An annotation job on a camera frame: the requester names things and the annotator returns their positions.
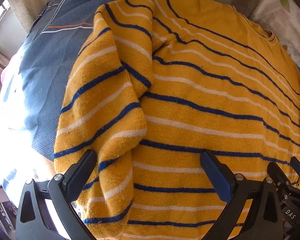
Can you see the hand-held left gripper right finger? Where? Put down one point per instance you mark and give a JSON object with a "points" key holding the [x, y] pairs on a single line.
{"points": [[218, 177]]}

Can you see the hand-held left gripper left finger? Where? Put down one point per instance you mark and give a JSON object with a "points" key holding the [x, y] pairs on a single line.
{"points": [[86, 165]]}

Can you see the yellow striped sweater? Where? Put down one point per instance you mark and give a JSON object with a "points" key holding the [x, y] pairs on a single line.
{"points": [[195, 105]]}

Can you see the blue checked bed sheet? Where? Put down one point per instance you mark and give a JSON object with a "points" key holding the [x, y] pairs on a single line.
{"points": [[40, 80]]}

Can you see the white leaf print pillow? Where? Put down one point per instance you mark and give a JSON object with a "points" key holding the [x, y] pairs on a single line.
{"points": [[282, 12]]}

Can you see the beige curtain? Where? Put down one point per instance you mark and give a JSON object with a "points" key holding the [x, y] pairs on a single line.
{"points": [[27, 2]]}

